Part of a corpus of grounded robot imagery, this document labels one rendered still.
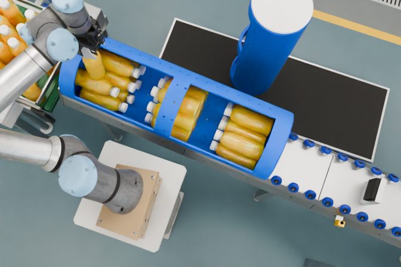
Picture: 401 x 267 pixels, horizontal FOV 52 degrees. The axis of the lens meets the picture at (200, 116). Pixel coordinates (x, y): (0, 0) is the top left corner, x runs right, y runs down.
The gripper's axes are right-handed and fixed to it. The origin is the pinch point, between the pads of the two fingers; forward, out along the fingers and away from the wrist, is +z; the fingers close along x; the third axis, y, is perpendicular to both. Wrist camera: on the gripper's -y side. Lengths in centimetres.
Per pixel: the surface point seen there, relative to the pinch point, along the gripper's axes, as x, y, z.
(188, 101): 1.0, 37.2, 14.7
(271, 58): 51, 61, 56
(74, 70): -6.3, -5.5, 10.3
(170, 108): -5.3, 33.1, 10.5
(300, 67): 83, 82, 118
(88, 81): -6.1, -2.2, 18.9
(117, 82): -0.6, 7.1, 23.1
